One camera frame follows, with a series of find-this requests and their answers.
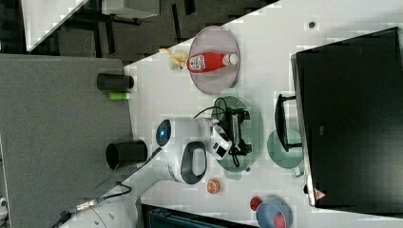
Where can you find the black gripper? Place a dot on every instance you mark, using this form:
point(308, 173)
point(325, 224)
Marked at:
point(233, 120)

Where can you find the green oval strainer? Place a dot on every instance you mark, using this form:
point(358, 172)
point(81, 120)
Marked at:
point(250, 133)

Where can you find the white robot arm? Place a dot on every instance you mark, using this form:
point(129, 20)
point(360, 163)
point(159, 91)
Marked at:
point(181, 156)

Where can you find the toy orange slice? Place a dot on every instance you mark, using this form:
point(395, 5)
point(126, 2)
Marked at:
point(213, 186)

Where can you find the pale green cup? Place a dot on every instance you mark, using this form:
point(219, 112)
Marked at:
point(291, 159)

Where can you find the red ketchup bottle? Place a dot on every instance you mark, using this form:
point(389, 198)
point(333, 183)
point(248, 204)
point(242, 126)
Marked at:
point(211, 61)

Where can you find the toy strawberry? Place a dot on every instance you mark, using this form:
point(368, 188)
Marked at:
point(254, 203)

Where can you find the peeled toy banana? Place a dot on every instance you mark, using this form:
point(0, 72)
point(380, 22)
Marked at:
point(176, 59)

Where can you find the grey round plate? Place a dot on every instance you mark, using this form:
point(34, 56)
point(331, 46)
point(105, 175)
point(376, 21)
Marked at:
point(215, 39)

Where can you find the blue bowl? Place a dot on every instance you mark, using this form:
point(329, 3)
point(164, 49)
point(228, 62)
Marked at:
point(268, 210)

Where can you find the red toy in bowl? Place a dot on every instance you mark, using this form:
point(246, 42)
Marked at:
point(279, 221)

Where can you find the black round container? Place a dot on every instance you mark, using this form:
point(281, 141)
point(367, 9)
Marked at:
point(122, 154)

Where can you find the silver toaster oven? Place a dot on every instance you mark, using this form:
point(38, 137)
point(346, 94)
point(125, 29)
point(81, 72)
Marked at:
point(349, 97)

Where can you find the green toy vegetable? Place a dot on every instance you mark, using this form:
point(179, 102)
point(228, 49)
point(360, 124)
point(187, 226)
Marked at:
point(118, 96)

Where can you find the black cylinder cup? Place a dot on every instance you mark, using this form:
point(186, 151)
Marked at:
point(114, 82)

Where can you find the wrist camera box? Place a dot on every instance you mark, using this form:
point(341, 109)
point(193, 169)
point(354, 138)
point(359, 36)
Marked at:
point(220, 144)

